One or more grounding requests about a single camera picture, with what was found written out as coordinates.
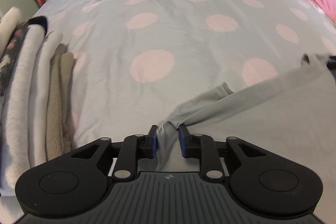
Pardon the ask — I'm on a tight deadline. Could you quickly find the folded light grey towel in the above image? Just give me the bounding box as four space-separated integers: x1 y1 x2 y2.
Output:
1 24 63 196

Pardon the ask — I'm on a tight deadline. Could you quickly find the grey pink-dotted bed sheet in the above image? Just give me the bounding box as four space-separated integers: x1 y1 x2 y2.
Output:
38 0 335 147

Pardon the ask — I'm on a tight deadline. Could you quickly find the grey long-sleeve shirt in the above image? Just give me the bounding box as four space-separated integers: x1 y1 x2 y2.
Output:
154 52 336 188

